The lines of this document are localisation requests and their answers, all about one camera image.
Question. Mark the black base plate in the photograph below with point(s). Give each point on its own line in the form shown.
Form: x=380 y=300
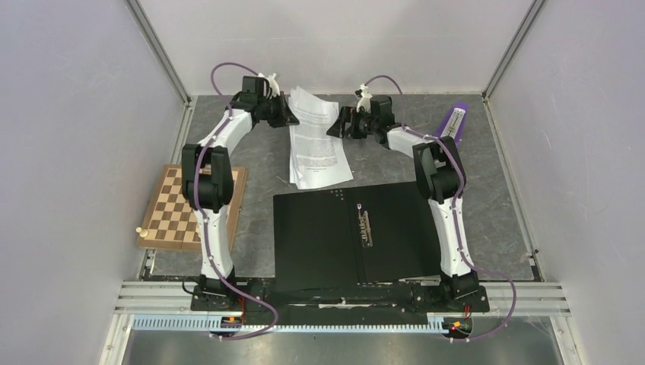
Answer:
x=258 y=301

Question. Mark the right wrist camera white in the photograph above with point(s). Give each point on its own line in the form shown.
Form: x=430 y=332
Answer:
x=364 y=97

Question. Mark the metal folder clip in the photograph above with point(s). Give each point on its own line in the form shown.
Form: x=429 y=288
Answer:
x=365 y=232

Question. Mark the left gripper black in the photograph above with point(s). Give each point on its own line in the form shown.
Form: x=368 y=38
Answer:
x=287 y=116

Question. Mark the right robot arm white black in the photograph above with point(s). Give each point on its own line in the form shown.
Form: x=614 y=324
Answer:
x=439 y=172

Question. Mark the teal folder black inside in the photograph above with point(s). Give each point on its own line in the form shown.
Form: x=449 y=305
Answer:
x=317 y=243

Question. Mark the white chess pawn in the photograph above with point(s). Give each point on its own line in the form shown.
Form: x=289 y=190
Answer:
x=141 y=232

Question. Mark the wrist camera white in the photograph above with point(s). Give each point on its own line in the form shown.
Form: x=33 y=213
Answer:
x=364 y=97
x=273 y=89

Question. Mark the purple metronome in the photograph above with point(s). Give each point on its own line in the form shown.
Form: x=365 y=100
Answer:
x=453 y=122

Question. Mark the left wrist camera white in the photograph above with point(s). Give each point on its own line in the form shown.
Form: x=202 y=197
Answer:
x=273 y=89

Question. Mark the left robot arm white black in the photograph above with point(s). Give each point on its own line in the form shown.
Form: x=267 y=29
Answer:
x=208 y=184

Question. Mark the aluminium frame rail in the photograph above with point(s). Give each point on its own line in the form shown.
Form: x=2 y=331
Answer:
x=538 y=299

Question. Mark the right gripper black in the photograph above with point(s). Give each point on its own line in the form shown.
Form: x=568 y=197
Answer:
x=338 y=130

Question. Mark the printed paper sheet top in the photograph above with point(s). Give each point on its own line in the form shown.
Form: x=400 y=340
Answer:
x=317 y=160

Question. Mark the white toothed cable duct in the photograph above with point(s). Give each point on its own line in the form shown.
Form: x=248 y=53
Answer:
x=213 y=323

